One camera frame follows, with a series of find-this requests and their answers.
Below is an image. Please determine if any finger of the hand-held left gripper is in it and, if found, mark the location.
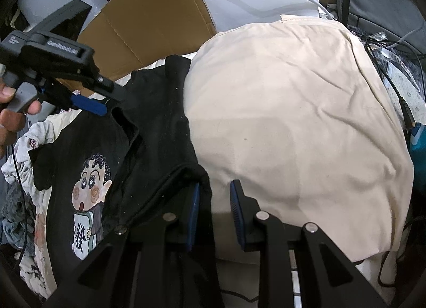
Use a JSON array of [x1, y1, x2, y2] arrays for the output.
[[43, 89, 109, 118], [95, 74, 130, 102]]

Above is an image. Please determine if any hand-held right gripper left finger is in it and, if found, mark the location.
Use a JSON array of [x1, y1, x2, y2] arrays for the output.
[[43, 182, 202, 308]]

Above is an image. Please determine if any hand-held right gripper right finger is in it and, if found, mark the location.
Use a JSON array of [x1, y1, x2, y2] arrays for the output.
[[229, 179, 388, 308]]

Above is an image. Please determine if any black cartoon print t-shirt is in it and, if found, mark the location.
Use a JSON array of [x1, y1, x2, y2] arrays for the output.
[[28, 55, 227, 308]]

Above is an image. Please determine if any person's left hand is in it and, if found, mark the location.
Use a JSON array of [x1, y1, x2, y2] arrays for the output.
[[0, 82, 42, 160]]

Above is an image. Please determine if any cream printed bed sheet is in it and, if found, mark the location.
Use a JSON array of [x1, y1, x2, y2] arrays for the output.
[[17, 50, 387, 308]]

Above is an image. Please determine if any brown cardboard box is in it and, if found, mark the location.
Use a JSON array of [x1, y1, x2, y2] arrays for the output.
[[53, 0, 218, 102]]

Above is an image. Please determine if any white printed garment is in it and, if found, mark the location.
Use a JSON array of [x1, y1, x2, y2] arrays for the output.
[[2, 118, 67, 195]]

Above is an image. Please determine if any folded cream t-shirt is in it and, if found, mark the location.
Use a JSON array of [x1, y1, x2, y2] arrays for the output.
[[183, 14, 415, 264]]

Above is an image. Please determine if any grey camouflage garment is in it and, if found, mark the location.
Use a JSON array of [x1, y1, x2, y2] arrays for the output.
[[0, 180, 37, 255]]

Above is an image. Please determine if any teal printed blanket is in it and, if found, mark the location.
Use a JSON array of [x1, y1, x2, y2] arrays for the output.
[[408, 123, 426, 195]]

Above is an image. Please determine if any grey backpack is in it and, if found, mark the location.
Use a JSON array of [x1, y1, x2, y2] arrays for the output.
[[316, 0, 426, 51]]

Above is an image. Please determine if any thin black cable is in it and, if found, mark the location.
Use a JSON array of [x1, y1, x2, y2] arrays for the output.
[[9, 143, 31, 264]]

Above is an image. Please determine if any black plug cable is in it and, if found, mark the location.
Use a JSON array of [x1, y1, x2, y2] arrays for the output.
[[363, 35, 416, 127]]

